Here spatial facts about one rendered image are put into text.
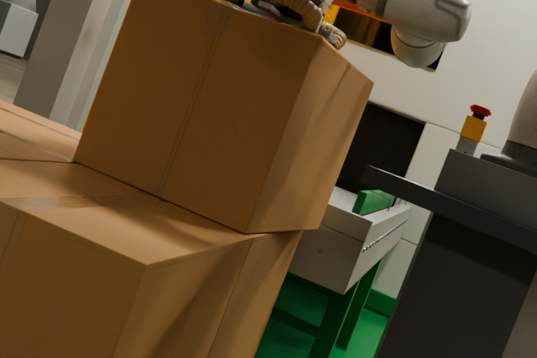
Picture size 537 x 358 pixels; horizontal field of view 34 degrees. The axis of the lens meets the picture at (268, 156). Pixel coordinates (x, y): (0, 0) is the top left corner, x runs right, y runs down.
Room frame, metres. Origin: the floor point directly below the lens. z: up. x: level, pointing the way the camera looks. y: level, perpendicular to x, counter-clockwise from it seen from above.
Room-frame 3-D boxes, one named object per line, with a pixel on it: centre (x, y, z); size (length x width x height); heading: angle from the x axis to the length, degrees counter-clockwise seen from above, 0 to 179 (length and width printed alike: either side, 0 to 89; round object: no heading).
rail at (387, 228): (3.48, -0.54, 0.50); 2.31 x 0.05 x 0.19; 168
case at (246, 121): (2.02, 0.09, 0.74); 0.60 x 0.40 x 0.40; 163
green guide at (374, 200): (3.84, -0.55, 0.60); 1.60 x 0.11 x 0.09; 168
